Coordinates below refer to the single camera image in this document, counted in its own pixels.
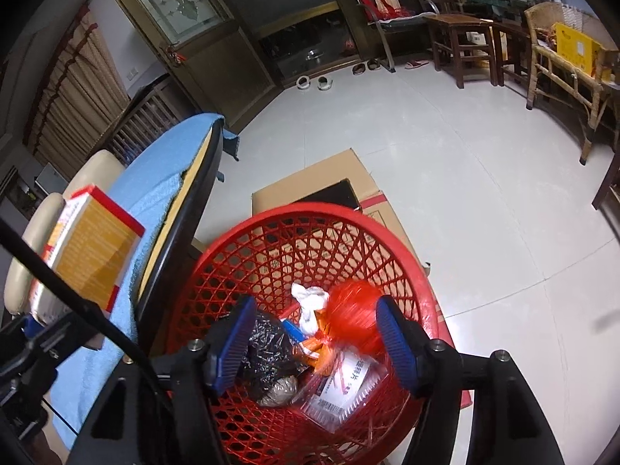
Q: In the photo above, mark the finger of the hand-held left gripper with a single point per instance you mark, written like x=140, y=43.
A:
x=53, y=278

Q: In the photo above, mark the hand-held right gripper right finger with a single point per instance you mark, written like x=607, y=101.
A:
x=395, y=344

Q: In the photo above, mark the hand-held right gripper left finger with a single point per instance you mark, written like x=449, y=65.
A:
x=237, y=344

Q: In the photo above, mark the black plastic bag bundle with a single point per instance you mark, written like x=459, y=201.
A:
x=266, y=348

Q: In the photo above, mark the small orange and white carton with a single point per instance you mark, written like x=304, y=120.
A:
x=92, y=252

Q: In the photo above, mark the red plastic bag ball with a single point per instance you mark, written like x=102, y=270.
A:
x=353, y=310

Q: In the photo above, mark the blue packet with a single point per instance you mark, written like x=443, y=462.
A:
x=339, y=387

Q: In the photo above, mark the white paper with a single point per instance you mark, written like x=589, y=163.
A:
x=310, y=300

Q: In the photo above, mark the red plastic mesh basket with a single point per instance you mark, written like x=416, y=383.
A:
x=271, y=232

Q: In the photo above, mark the beige leather sofa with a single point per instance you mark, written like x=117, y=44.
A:
x=92, y=169

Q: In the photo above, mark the round table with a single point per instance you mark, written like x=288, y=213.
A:
x=193, y=193

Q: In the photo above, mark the large flat cardboard box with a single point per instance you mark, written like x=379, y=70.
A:
x=315, y=179

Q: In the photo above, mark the wooden crib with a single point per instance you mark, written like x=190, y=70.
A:
x=145, y=121

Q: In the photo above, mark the beige curtain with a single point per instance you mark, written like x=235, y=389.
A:
x=77, y=92

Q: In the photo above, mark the wooden door, red tassel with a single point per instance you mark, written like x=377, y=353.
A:
x=193, y=48

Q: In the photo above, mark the dark slipper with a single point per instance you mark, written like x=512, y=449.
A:
x=359, y=69
x=373, y=65

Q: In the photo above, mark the red slipper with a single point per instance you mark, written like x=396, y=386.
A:
x=416, y=64

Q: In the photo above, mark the rattan chair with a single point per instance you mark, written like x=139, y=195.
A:
x=552, y=68

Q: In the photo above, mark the dark wooden stool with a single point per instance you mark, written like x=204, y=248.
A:
x=513, y=34
x=460, y=24

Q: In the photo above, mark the yellow box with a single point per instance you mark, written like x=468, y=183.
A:
x=579, y=48

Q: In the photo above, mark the metal frame chair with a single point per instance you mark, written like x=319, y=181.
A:
x=402, y=22

